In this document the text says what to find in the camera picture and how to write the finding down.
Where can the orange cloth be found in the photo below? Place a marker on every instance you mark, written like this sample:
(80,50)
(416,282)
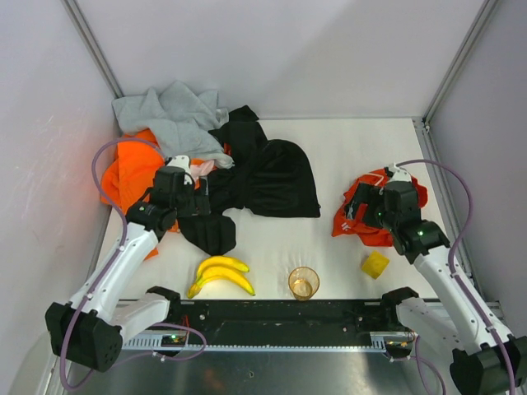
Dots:
(131,173)

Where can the black zip jacket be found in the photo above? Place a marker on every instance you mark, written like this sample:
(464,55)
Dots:
(270,177)

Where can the amber plastic cup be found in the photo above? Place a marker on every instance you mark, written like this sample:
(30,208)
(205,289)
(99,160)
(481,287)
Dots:
(303,283)

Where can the right aluminium frame rail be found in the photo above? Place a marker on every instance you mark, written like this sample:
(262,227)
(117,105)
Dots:
(442,183)

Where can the orange shorts white drawstring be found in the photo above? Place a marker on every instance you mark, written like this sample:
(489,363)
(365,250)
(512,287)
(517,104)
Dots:
(370,236)

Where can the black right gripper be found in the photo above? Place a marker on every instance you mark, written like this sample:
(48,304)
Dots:
(356,204)

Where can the aluminium frame post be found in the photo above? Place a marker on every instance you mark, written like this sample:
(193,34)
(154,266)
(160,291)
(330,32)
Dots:
(88,37)
(468,45)

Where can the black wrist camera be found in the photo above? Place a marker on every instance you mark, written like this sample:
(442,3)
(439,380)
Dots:
(400,204)
(168,186)

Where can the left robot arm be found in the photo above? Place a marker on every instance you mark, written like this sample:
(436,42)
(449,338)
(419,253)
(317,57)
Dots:
(91,329)

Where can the lower yellow banana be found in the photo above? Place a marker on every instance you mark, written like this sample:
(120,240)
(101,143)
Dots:
(222,280)

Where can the yellow banana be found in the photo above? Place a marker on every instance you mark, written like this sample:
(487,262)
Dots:
(222,261)
(222,280)

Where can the left aluminium frame post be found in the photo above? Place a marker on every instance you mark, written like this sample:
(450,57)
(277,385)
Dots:
(88,37)

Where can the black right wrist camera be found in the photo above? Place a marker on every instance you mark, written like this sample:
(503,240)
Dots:
(400,204)

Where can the grey cloth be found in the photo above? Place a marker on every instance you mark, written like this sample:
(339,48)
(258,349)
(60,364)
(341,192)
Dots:
(179,119)

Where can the upper yellow banana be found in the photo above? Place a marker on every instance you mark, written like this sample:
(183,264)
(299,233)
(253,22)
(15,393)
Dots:
(222,261)

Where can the grey slotted cable duct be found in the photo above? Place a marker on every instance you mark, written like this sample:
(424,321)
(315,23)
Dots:
(375,342)

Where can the yellow cube block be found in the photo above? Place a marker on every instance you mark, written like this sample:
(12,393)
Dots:
(375,264)

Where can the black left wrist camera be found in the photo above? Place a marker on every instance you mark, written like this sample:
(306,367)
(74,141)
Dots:
(168,186)

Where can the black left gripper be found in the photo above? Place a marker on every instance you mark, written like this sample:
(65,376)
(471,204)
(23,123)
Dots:
(202,196)

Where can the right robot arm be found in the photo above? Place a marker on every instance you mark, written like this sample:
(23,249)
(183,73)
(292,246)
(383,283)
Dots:
(485,357)

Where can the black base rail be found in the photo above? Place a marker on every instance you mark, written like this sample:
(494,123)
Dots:
(286,322)

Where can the right aluminium frame post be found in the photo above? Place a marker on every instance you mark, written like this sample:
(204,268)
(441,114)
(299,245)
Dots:
(468,45)

